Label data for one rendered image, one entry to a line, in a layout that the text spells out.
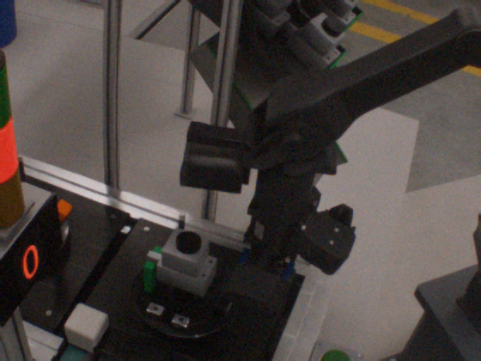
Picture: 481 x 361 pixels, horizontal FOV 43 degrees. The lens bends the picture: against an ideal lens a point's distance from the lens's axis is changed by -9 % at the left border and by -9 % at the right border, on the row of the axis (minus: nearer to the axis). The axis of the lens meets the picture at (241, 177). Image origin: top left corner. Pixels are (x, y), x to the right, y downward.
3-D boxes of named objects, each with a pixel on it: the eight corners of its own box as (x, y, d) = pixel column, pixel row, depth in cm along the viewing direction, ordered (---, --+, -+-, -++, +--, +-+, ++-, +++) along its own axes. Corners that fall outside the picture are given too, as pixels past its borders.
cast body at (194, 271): (216, 273, 82) (221, 235, 78) (203, 297, 79) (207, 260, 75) (155, 251, 84) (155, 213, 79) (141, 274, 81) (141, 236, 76)
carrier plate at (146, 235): (294, 278, 93) (296, 268, 92) (238, 410, 76) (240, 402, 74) (140, 225, 97) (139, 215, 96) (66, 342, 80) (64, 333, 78)
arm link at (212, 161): (318, 82, 63) (196, 65, 63) (317, 132, 57) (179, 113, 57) (301, 171, 70) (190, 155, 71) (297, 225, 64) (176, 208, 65)
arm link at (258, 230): (222, 246, 61) (285, 266, 60) (280, 133, 75) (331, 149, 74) (216, 299, 67) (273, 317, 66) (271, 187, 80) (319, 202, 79)
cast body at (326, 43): (330, 66, 91) (357, 36, 86) (317, 77, 88) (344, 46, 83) (288, 25, 91) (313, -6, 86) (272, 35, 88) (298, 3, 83)
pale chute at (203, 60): (326, 168, 106) (349, 161, 103) (291, 216, 97) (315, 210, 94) (233, 21, 99) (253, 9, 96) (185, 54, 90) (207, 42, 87)
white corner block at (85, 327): (111, 331, 82) (109, 313, 80) (96, 356, 79) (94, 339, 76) (80, 318, 83) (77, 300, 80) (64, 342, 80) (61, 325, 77)
